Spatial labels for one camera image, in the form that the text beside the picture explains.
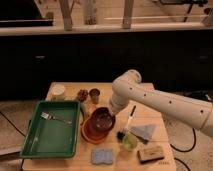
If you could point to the green vegetable toy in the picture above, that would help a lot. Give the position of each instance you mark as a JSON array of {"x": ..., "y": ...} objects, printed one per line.
[{"x": 83, "y": 112}]

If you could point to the wooden brush block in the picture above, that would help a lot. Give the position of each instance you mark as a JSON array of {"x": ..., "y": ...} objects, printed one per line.
[{"x": 150, "y": 154}]

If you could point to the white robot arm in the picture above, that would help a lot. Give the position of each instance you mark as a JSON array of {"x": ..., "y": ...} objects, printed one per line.
[{"x": 196, "y": 113}]

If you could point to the black handled dish brush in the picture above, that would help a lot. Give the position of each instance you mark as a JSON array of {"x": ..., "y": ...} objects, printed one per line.
[{"x": 121, "y": 133}]

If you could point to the blue cloth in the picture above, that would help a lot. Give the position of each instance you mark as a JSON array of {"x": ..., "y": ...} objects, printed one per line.
[{"x": 144, "y": 131}]

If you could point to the green apple toy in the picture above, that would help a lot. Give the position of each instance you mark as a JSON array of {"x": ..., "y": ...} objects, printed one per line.
[{"x": 129, "y": 142}]

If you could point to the white cup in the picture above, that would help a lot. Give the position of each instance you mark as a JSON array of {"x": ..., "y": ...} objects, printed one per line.
[{"x": 58, "y": 92}]

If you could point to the dark brown bowl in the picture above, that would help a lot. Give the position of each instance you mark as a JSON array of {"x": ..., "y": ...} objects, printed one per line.
[{"x": 102, "y": 120}]

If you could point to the silver fork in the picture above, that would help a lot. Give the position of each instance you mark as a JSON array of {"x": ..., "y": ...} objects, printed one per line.
[{"x": 50, "y": 117}]

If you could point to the green plastic tray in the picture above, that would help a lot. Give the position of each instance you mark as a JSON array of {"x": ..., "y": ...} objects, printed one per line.
[{"x": 52, "y": 138}]

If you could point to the blue sponge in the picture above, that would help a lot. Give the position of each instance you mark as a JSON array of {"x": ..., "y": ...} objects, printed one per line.
[{"x": 102, "y": 156}]

